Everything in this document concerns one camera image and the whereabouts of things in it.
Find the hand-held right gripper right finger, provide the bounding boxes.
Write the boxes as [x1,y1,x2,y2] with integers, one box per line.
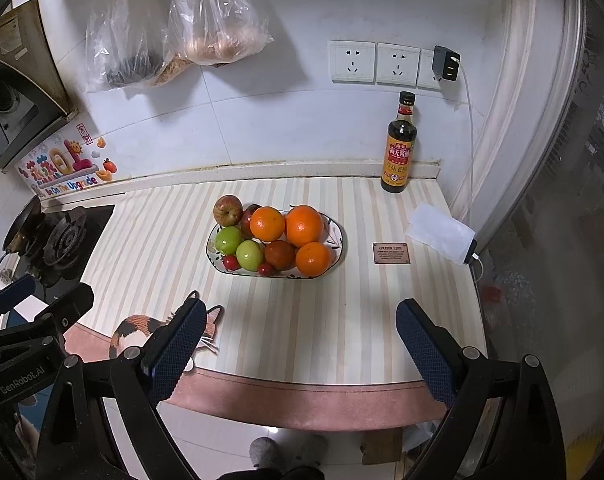
[395,298,568,480]

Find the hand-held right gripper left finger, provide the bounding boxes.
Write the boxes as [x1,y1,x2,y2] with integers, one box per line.
[34,297,209,480]

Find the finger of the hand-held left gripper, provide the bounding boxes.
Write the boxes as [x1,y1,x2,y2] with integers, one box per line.
[0,282,95,361]
[0,274,37,332]

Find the dark reddish orange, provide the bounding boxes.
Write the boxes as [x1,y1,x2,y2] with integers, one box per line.
[263,240,298,272]

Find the brownish red apple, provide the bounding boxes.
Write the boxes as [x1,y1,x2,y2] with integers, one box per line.
[213,195,244,227]

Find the large red green apple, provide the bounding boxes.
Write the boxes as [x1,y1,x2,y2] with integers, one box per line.
[240,204,263,238]

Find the floral printed plate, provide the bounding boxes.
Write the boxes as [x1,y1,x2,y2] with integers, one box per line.
[205,210,344,279]

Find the black pan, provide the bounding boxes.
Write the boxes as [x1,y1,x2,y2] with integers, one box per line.
[1,195,45,253]

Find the black gas stove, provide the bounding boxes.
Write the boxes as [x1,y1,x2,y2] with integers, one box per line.
[0,204,117,288]

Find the striped cat print table mat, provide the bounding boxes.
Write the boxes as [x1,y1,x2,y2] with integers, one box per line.
[64,175,488,433]

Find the brown printed label patch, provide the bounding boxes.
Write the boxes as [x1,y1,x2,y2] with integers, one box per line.
[372,242,409,264]

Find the brown cardboard box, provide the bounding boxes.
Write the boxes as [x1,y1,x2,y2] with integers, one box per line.
[362,430,403,466]

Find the grey fuzzy slipper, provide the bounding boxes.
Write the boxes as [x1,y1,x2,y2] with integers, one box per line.
[249,436,283,471]

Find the dark range hood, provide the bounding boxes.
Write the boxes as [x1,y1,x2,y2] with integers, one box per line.
[0,52,78,181]

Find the frosted patterned glass door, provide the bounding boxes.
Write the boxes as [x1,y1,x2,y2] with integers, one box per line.
[482,0,604,461]

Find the dark soy sauce bottle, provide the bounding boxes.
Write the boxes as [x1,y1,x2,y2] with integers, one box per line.
[380,91,418,193]

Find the clear plastic bag dark contents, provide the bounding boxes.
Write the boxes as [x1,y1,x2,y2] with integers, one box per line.
[84,0,170,93]

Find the black charger plug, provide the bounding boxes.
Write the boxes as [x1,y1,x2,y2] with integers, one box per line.
[432,45,461,82]

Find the clear plastic bag with onions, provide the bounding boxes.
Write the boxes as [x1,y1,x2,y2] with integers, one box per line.
[164,0,274,67]

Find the colourful wall sticker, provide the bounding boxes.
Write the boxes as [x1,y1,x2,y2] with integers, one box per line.
[14,122,118,198]

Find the white wall outlet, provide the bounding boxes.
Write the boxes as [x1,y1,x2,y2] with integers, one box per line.
[329,40,377,84]
[376,42,422,86]
[417,47,445,91]

